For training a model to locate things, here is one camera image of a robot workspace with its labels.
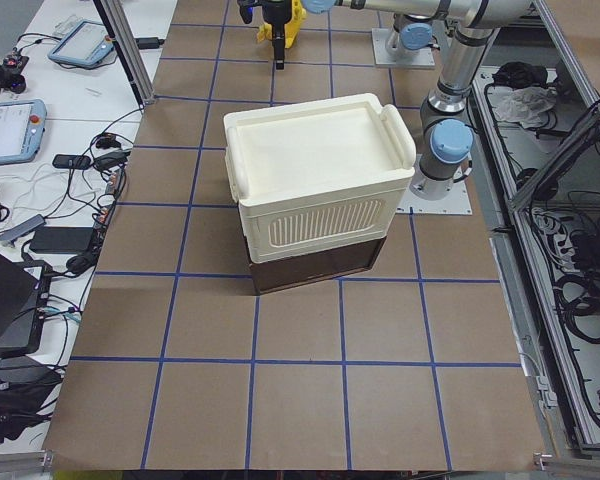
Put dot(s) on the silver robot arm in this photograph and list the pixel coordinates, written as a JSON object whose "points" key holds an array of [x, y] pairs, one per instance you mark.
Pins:
{"points": [[448, 141], [411, 33]]}

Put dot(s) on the blue teach pendant far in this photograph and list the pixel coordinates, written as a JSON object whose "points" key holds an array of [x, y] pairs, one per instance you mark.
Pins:
{"points": [[86, 46]]}

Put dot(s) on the black power brick far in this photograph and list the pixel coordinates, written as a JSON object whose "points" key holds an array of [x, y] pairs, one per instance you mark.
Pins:
{"points": [[146, 43]]}

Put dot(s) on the aluminium frame post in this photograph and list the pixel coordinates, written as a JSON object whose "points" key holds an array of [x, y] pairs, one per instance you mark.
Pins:
{"points": [[119, 31]]}

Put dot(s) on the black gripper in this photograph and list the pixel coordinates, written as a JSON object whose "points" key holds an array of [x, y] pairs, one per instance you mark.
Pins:
{"points": [[278, 26]]}

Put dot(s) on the yellow plush toy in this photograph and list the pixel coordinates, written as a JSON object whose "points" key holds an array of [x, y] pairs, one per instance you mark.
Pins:
{"points": [[292, 28]]}

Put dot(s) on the white crumpled cloth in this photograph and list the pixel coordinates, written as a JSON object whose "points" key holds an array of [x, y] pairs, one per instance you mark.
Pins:
{"points": [[528, 106]]}

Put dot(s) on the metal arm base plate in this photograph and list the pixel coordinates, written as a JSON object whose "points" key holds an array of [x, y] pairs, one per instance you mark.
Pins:
{"points": [[456, 202]]}

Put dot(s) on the cream plastic storage box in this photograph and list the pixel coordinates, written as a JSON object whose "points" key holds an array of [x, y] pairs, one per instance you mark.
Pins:
{"points": [[318, 175]]}

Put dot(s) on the blue teach pendant near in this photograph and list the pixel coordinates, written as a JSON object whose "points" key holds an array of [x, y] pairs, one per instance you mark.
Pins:
{"points": [[22, 125]]}

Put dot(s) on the black power adapter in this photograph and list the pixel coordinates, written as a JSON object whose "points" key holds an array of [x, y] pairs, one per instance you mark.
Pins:
{"points": [[61, 240]]}

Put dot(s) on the grey usb hub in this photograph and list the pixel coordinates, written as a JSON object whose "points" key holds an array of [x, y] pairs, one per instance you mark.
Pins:
{"points": [[26, 227]]}

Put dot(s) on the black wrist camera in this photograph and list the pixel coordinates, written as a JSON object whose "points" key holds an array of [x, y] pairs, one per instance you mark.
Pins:
{"points": [[246, 10]]}

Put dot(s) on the blue teach pendant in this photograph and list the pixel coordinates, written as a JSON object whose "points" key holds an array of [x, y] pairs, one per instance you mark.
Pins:
{"points": [[86, 46], [22, 125]]}

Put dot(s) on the black laptop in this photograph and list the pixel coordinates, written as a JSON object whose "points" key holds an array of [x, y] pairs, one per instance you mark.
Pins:
{"points": [[24, 289]]}

